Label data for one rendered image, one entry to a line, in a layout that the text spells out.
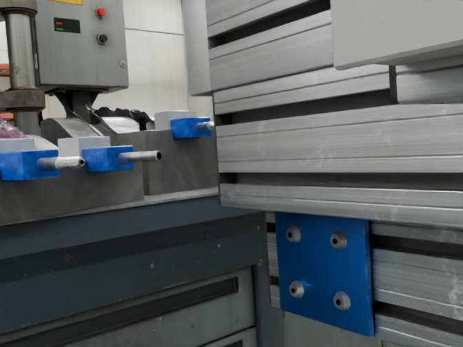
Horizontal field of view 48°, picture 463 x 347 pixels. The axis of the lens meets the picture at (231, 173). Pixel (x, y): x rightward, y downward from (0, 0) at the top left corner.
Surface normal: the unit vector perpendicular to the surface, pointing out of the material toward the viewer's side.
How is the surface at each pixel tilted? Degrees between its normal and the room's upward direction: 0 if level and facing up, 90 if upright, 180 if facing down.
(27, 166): 90
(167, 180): 90
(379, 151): 90
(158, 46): 90
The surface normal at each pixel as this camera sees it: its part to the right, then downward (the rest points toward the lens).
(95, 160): -0.53, 0.08
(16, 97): 0.07, 0.05
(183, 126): -0.76, 0.08
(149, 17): 0.65, 0.00
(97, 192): 0.85, -0.03
